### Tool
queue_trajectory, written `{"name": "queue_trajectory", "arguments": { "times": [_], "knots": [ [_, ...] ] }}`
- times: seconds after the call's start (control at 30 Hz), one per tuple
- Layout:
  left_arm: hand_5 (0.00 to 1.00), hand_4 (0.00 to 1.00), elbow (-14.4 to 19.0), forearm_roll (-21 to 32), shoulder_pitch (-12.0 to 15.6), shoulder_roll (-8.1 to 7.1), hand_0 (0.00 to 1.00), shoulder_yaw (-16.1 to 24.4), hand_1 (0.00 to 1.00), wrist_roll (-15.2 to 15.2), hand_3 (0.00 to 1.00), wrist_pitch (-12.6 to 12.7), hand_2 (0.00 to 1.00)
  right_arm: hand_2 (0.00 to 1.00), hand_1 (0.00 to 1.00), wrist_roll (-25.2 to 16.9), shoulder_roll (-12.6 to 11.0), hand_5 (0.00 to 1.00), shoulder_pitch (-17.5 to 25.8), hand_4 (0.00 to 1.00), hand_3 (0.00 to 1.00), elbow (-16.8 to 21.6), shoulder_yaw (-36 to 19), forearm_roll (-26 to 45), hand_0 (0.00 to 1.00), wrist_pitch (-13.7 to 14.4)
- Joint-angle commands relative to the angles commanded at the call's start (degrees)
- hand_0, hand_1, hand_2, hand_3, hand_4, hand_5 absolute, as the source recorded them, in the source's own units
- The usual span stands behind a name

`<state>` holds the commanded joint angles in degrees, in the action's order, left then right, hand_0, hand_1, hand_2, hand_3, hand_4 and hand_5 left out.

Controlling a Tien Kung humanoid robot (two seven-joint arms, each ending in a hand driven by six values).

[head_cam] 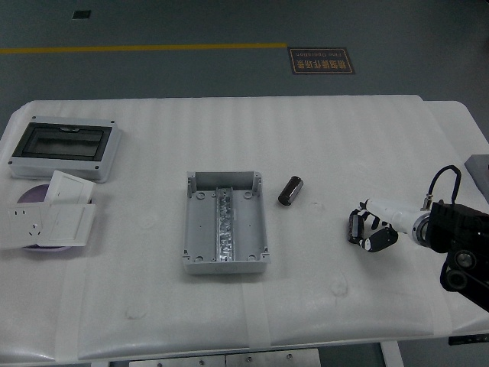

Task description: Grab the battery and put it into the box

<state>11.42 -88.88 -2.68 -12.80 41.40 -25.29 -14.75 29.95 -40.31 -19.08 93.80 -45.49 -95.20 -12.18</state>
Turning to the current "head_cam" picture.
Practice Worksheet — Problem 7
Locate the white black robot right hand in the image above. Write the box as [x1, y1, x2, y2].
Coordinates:
[347, 197, 417, 254]

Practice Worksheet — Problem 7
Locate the black cylindrical battery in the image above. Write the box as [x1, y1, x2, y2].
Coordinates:
[277, 175, 305, 208]

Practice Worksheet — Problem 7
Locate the grey flat box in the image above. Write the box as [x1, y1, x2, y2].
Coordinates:
[464, 153, 489, 189]

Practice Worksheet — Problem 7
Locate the grey distribution box dark window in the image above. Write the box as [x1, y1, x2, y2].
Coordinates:
[7, 115, 124, 184]

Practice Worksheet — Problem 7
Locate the white foam table sheet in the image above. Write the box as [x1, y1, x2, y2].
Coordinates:
[0, 95, 489, 362]

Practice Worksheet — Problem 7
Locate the white table leg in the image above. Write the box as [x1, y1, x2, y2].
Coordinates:
[379, 339, 403, 367]

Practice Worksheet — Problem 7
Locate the black bar under table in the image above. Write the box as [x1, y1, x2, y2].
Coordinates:
[448, 334, 489, 346]

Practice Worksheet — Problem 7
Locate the brown floor sign orange text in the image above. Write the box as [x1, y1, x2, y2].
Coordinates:
[287, 47, 356, 76]

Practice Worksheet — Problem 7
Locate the yellow floor line tape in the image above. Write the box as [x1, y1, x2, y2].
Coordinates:
[0, 42, 288, 55]

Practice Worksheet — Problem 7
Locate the purple round plate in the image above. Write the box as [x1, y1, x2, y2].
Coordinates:
[16, 183, 73, 253]

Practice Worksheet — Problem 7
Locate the silver metal mounting rail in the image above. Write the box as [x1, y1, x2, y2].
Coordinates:
[215, 186, 235, 263]

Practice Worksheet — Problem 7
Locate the open grey plastic enclosure box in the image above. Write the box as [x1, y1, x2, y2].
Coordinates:
[182, 170, 273, 276]

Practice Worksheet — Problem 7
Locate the grey metal table frame plate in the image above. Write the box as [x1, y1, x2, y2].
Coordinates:
[108, 347, 320, 367]

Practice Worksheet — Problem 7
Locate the white wall switch panel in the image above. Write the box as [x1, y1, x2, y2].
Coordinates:
[46, 170, 96, 204]
[37, 203, 97, 246]

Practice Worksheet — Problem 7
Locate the white wall socket panel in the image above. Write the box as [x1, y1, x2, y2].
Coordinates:
[0, 203, 53, 252]

